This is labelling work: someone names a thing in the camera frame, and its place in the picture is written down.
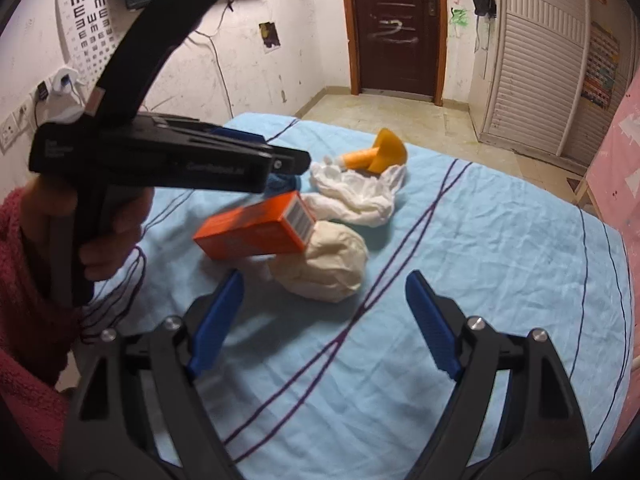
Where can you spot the white crumpled cloth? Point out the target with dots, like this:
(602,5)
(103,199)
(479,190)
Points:
(360,195)

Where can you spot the white wall socket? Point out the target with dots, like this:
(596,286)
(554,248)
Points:
(12,127)

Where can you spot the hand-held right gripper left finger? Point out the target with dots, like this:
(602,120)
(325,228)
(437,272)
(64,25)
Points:
(217,317)

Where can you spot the person's left forearm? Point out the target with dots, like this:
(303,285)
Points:
(30,335)

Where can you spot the eye chart poster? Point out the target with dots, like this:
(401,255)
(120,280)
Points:
(82,10)

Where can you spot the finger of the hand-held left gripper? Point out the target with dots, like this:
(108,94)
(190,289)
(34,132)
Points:
(290,160)
(240,136)

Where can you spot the cream knitted cloth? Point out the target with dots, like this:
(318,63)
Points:
(320,265)

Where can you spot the pink printed sheet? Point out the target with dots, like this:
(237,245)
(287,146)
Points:
(617,170)

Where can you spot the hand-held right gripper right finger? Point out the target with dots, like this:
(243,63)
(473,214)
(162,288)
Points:
(432,325)

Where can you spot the orange plastic funnel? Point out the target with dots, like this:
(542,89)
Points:
(380,152)

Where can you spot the small wall picture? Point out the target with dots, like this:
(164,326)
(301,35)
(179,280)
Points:
(269,35)

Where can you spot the dark brown wooden door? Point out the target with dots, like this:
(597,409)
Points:
(395,25)

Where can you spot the small blue crumpled item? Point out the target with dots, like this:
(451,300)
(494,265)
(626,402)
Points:
(277,187)

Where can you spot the person's left hand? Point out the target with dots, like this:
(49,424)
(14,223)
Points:
(117,240)

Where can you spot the wooden bed frame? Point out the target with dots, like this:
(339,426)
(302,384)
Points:
(582,187)

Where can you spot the colourful chart poster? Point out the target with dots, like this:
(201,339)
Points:
(600,67)

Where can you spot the white louvred wardrobe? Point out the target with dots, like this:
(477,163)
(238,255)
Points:
(545,60)

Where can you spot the orange cardboard box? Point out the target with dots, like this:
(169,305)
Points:
(250,232)

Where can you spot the blue printed bedsheet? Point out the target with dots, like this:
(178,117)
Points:
(450,285)

